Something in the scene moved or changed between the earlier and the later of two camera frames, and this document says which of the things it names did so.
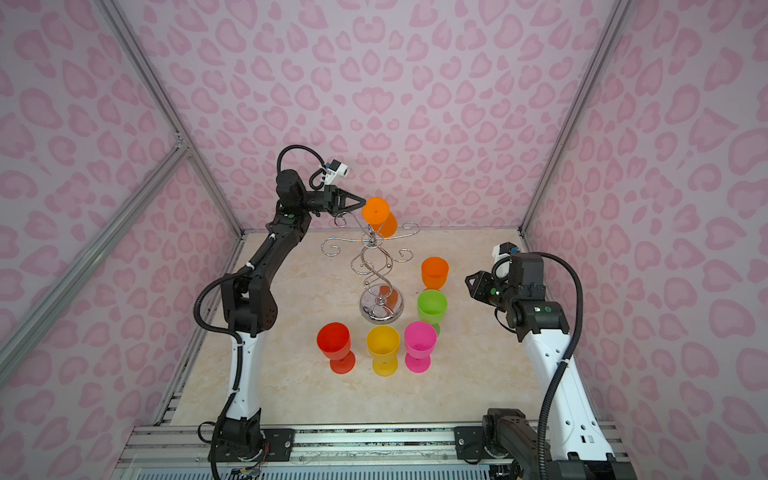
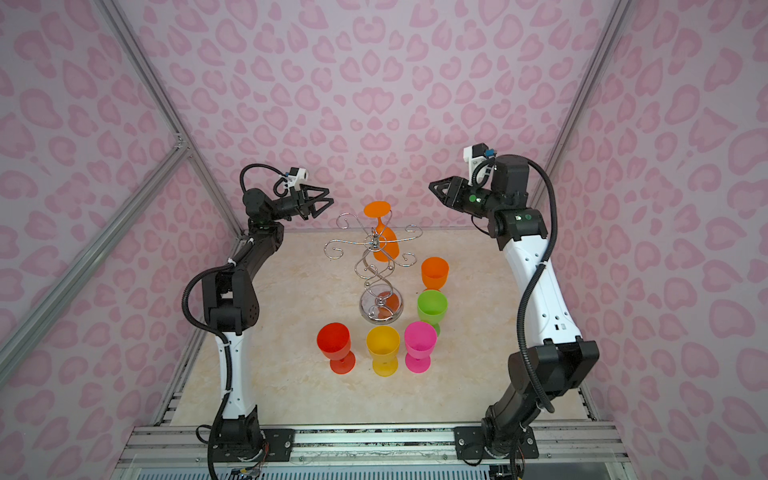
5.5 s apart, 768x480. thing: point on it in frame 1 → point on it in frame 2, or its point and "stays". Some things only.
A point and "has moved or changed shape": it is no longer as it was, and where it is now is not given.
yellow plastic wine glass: (383, 343) stays
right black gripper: (481, 283) → (458, 191)
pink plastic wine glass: (420, 340) stays
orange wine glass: (434, 272) stays
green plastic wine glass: (432, 306) stays
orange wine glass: (376, 212) has moved or changed shape
